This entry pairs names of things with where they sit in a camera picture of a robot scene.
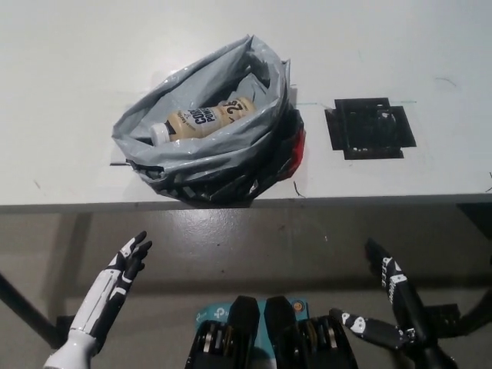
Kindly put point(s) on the thin black tape strip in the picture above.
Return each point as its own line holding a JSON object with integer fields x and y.
{"x": 119, "y": 164}

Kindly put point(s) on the beige protein shake bottle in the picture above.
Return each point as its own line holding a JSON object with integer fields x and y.
{"x": 203, "y": 121}

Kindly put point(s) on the black table leg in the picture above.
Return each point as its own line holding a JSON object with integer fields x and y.
{"x": 476, "y": 311}
{"x": 27, "y": 305}

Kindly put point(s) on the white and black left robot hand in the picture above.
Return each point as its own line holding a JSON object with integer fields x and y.
{"x": 113, "y": 286}

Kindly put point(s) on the black tape square marker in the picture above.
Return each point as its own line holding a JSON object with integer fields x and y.
{"x": 369, "y": 130}

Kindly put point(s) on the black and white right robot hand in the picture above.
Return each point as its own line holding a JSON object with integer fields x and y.
{"x": 399, "y": 292}

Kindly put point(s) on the black and teal robot torso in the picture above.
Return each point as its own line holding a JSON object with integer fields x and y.
{"x": 276, "y": 334}

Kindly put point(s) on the grey plastic bag bin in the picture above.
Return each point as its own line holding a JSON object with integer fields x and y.
{"x": 227, "y": 169}

